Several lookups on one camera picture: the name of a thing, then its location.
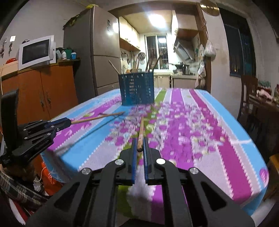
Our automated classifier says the orange wooden cabinet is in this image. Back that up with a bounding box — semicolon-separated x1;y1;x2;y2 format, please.
1;60;80;125

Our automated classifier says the floral striped tablecloth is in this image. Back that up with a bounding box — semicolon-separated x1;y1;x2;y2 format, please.
42;88;269;215

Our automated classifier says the white microwave oven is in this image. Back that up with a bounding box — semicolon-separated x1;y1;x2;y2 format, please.
18;35;56;70

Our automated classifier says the blue perforated utensil holder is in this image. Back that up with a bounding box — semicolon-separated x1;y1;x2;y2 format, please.
118;72;155;106

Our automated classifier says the brown steel refrigerator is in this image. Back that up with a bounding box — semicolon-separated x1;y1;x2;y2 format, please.
63;6;121;103

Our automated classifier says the dark wooden dining table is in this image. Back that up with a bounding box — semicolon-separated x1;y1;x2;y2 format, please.
249;94;278;155

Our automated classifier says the steel electric kettle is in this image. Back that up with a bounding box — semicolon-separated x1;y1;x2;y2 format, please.
183;64;191;75

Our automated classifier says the wooden dining chair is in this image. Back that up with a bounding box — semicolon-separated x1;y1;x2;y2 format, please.
237;75;258;121

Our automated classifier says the steel range hood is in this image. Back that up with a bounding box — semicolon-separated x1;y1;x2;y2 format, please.
174;38;195;61

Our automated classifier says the hanging white plastic bag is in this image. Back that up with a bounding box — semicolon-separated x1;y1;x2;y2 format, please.
204;39;217;58

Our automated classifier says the round brass wall plate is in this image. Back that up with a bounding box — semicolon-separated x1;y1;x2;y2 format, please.
199;0;220;17

